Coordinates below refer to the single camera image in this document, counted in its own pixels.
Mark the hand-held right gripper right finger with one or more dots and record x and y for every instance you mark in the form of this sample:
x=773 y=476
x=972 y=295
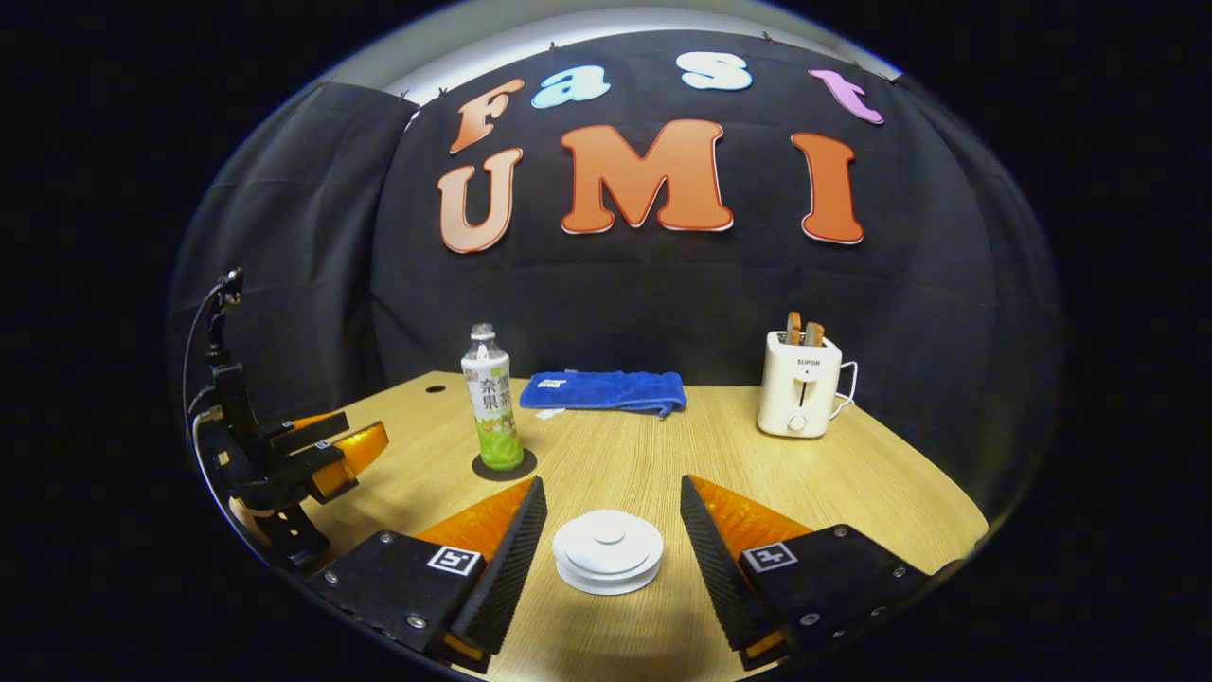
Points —
x=720 y=568

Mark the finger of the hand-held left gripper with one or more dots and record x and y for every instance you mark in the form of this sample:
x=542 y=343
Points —
x=350 y=459
x=312 y=428

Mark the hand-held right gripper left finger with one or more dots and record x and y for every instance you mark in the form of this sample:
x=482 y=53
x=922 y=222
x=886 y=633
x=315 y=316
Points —
x=511 y=568

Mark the white teacup lid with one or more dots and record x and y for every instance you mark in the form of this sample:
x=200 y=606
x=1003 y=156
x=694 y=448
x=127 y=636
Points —
x=608 y=540

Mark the dark round coaster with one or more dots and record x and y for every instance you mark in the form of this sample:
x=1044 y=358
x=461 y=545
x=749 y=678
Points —
x=525 y=467

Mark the clear water bottle green label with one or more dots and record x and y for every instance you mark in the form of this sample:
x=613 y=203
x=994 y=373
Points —
x=492 y=398

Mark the black backdrop cloth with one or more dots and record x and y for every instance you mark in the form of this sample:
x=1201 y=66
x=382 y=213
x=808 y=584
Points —
x=312 y=284

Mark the white toaster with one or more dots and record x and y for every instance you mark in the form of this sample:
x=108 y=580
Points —
x=797 y=388

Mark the blue towel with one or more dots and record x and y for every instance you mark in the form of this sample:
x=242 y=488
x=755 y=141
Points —
x=606 y=390

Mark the toast slice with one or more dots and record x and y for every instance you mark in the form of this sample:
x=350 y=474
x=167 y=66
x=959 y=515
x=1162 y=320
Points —
x=814 y=333
x=793 y=329

